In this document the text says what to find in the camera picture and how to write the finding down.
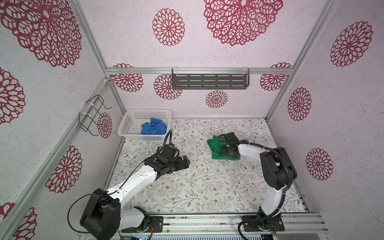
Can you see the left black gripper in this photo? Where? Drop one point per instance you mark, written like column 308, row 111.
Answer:
column 180, row 165

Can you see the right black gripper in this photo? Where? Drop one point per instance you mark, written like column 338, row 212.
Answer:
column 224, row 150

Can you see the green tank top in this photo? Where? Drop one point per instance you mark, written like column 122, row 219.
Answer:
column 215, row 146

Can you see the blue tank top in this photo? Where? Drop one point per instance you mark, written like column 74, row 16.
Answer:
column 155, row 127

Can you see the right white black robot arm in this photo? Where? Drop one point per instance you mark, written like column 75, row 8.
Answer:
column 277, row 167

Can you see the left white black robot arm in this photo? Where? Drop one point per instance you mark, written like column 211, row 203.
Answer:
column 104, row 214

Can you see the white plastic basket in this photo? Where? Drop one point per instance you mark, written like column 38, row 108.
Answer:
column 131, row 124

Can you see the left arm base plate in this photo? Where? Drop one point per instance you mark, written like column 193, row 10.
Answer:
column 152, row 224

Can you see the aluminium front rail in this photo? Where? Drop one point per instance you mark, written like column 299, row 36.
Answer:
column 232, row 224

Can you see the grey metal wall shelf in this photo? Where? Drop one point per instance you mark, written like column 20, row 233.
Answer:
column 210, row 81

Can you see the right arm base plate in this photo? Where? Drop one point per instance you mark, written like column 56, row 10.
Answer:
column 274, row 224

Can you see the black wire wall rack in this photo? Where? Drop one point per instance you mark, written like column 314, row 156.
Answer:
column 87, row 118

